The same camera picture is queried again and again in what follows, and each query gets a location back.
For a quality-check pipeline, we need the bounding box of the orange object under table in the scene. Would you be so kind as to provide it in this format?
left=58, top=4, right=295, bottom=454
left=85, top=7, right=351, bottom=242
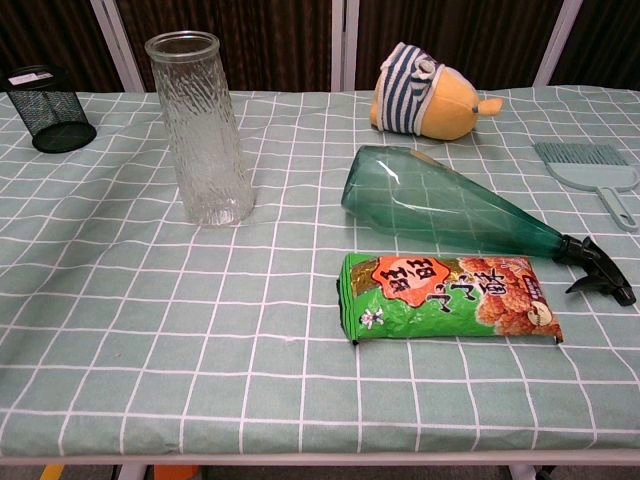
left=152, top=464, right=200, bottom=480

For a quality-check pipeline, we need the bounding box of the green plastic spray bottle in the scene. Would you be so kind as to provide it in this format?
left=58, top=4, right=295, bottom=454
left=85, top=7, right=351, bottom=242
left=340, top=144, right=638, bottom=307

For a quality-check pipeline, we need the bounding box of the teal small brush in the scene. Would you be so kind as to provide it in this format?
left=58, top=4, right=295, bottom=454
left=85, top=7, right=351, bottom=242
left=533, top=141, right=620, bottom=164

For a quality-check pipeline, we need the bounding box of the green snack bag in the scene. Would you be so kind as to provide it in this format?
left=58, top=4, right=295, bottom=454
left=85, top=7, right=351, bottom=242
left=336, top=252, right=565, bottom=347

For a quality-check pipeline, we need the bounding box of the yellow plush toy striped hat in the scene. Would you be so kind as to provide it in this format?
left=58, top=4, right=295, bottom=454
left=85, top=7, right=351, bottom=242
left=369, top=41, right=504, bottom=141

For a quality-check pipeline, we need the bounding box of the black mesh pen holder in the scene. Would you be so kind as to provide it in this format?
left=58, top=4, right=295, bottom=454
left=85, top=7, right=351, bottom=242
left=5, top=64, right=98, bottom=154

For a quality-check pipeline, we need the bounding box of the clear textured glass vase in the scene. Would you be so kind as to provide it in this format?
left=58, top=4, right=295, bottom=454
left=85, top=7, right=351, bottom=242
left=144, top=30, right=256, bottom=228

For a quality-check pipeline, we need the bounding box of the grey-green small dustpan brush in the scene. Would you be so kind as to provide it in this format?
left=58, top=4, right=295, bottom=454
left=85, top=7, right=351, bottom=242
left=545, top=160, right=640, bottom=232

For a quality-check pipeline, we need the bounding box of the white metal frame post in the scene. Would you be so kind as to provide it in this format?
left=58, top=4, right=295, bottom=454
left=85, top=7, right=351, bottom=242
left=532, top=0, right=585, bottom=88
left=330, top=0, right=360, bottom=93
left=90, top=0, right=146, bottom=93

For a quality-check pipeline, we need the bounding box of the green checkered tablecloth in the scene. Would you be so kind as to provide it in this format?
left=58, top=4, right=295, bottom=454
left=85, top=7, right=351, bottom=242
left=0, top=85, right=640, bottom=457

